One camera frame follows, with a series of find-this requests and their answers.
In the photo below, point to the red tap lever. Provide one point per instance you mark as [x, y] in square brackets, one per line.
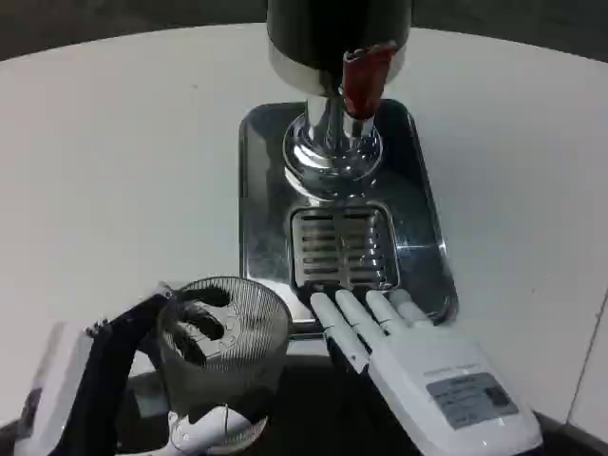
[362, 81]

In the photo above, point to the black steel drink dispenser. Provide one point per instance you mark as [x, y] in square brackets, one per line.
[328, 28]

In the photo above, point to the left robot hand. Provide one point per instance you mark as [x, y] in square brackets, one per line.
[102, 375]

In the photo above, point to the steel drip tray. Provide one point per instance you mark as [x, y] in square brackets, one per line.
[266, 199]

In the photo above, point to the slotted steel drip grid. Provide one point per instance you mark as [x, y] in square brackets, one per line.
[342, 247]

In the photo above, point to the clear ribbed glass cup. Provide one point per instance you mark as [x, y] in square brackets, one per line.
[256, 332]

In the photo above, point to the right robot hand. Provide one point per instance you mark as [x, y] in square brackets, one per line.
[427, 375]

